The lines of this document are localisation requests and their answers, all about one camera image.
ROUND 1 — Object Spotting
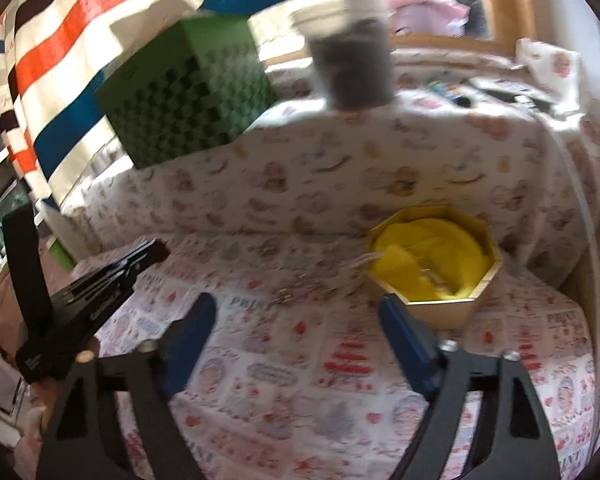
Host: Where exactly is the small silver charm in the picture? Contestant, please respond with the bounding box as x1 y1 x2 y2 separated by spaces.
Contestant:
274 288 294 304

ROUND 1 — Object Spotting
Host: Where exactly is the octagonal wooden jewelry box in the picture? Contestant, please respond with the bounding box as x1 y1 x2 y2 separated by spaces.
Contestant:
361 205 503 330

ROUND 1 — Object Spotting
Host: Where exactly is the yellow cloth in box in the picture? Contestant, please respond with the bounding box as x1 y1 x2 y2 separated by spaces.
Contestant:
370 218 491 301

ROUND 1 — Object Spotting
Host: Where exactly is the christmas print cloth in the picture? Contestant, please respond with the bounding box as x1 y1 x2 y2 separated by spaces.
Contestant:
97 233 596 479

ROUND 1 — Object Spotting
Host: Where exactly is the green checkered tissue box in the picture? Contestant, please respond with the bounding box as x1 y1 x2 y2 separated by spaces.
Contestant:
95 15 277 169

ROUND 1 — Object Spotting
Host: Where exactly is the striped Hermes blanket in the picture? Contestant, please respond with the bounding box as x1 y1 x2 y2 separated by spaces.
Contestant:
0 0 284 205

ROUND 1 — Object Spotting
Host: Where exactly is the teddy bear print cloth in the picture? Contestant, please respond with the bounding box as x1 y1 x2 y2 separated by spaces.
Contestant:
67 41 600 285

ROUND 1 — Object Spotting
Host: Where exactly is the black remote control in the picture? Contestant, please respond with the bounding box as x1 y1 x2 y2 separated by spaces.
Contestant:
468 77 555 115

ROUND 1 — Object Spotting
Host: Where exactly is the plastic jar with dark contents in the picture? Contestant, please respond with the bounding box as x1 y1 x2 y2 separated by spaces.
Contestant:
291 0 396 112

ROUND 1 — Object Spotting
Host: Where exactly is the white cable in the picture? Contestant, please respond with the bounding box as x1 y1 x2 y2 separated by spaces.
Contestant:
529 104 600 391

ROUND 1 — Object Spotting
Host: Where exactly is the wooden window frame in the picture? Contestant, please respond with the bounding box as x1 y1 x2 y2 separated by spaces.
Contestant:
248 0 536 64

